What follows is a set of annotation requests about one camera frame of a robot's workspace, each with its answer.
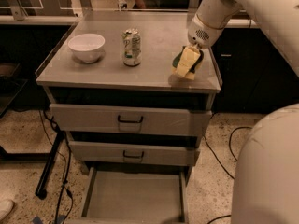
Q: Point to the white horizontal rail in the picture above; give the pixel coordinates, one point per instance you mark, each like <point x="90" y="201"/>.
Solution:
<point x="62" y="20"/>

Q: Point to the black table leg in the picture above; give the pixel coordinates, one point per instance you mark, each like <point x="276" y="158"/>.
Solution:
<point x="41" y="192"/>

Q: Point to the white shoe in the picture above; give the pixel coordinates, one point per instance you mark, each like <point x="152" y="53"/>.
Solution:
<point x="6" y="207"/>

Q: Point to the grey drawer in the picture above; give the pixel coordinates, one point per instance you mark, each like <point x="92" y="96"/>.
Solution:
<point x="121" y="119"/>
<point x="133" y="197"/>
<point x="109" y="152"/>

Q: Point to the green white soda can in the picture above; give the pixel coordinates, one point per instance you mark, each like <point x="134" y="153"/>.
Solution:
<point x="131" y="40"/>

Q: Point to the white ceramic bowl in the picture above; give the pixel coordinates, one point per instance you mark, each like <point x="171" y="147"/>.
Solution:
<point x="88" y="48"/>

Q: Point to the middle grey drawer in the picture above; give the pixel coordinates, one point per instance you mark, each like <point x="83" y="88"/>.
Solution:
<point x="109" y="152"/>

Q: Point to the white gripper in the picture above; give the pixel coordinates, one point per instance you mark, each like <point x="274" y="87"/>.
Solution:
<point x="199" y="34"/>

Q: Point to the bottom grey drawer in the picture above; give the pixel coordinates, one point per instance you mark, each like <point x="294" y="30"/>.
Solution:
<point x="133" y="197"/>

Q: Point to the green yellow sponge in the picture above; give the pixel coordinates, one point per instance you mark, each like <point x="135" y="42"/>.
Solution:
<point x="177" y="59"/>

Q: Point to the grey metal drawer cabinet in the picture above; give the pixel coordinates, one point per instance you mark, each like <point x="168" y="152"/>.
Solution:
<point x="151" y="84"/>

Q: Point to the top grey drawer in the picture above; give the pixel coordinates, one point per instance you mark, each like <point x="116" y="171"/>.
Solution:
<point x="121" y="119"/>

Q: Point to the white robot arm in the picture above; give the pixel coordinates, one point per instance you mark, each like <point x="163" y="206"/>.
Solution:
<point x="266" y="185"/>

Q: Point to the clear water bottle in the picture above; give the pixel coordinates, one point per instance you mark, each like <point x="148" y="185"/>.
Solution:
<point x="122" y="4"/>

